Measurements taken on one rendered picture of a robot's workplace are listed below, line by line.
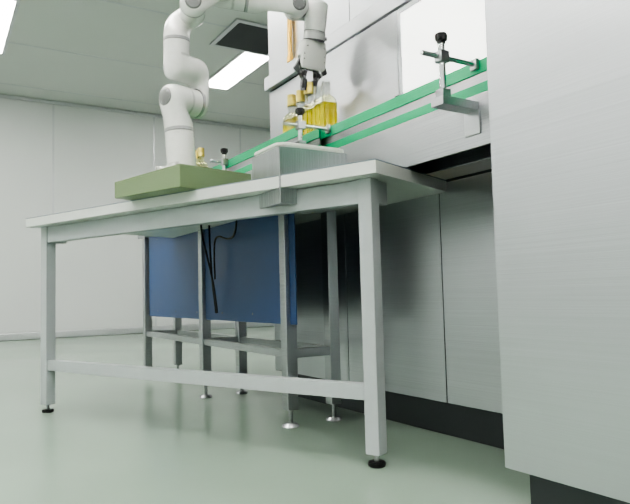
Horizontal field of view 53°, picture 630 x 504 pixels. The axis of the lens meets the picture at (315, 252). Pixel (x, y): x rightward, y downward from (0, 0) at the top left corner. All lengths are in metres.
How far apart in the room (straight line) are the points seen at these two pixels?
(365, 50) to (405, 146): 0.62
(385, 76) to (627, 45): 1.13
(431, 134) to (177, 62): 0.93
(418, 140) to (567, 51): 0.59
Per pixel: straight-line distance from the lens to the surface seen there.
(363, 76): 2.23
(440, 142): 1.60
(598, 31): 1.15
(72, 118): 8.03
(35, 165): 7.84
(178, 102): 2.13
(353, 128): 1.95
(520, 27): 1.26
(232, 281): 2.45
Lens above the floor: 0.43
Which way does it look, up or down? 4 degrees up
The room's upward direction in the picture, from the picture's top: 1 degrees counter-clockwise
